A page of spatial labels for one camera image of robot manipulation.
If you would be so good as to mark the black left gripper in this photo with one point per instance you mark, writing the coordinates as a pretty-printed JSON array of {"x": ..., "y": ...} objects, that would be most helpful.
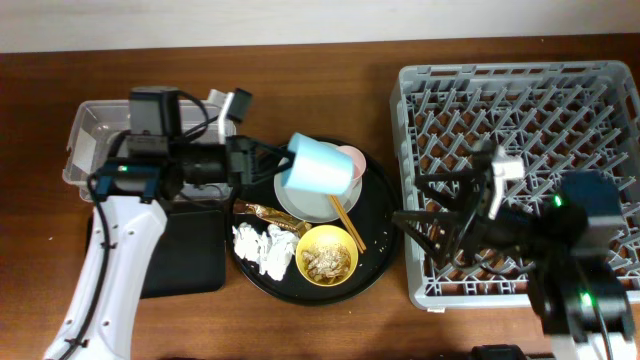
[{"x": 242, "y": 149}]

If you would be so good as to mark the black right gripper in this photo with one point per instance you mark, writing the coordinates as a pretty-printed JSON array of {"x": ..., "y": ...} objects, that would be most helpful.
[{"x": 459, "y": 229}]

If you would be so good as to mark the light blue plastic cup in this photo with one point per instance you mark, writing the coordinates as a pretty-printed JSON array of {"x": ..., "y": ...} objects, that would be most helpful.
[{"x": 317, "y": 167}]

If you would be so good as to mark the gold coffee sachet wrapper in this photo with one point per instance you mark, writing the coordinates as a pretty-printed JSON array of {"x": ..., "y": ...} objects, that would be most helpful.
[{"x": 279, "y": 218}]

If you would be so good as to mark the white tissue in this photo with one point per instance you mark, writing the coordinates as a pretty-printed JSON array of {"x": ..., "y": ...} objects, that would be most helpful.
[{"x": 272, "y": 250}]

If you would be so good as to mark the pink plastic cup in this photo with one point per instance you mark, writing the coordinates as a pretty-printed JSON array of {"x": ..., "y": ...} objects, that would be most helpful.
[{"x": 358, "y": 158}]

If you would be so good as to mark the yellow bowl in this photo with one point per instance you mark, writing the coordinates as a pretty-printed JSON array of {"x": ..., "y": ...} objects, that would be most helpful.
[{"x": 326, "y": 235}]

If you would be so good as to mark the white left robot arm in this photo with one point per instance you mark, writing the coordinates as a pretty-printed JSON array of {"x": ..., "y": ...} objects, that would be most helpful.
[{"x": 130, "y": 195}]

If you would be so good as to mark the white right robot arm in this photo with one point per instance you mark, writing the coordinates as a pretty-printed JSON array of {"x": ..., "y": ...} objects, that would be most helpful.
[{"x": 561, "y": 251}]

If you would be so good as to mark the grey dishwasher rack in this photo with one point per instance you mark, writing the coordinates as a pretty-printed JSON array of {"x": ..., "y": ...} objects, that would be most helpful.
[{"x": 557, "y": 117}]

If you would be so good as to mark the clear plastic waste bin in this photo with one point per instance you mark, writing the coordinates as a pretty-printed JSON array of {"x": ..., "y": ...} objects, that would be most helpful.
[{"x": 96, "y": 125}]

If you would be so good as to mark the grey round plate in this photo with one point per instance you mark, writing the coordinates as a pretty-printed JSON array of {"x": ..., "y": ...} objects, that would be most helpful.
[{"x": 315, "y": 207}]

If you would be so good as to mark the wooden chopstick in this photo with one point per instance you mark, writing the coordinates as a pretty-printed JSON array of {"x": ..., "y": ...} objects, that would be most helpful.
[
  {"x": 345, "y": 220},
  {"x": 350, "y": 222}
]

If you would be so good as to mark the black round tray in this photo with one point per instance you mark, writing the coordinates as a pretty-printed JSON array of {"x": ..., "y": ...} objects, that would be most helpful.
[{"x": 371, "y": 216}]

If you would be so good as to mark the black rectangular tray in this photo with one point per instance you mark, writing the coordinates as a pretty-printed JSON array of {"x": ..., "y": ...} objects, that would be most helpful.
[{"x": 190, "y": 250}]

